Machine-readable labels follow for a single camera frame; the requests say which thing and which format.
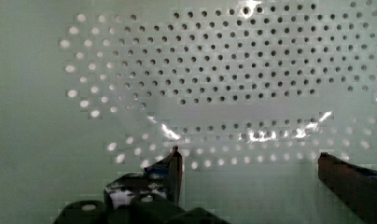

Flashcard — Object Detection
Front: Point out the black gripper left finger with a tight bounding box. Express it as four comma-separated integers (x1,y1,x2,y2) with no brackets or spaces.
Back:
104,146,183,207

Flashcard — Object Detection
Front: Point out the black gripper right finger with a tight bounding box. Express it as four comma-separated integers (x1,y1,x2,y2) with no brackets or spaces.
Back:
317,152,377,224

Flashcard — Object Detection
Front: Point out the green plastic strainer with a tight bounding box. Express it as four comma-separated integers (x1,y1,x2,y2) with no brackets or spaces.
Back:
0,0,377,224

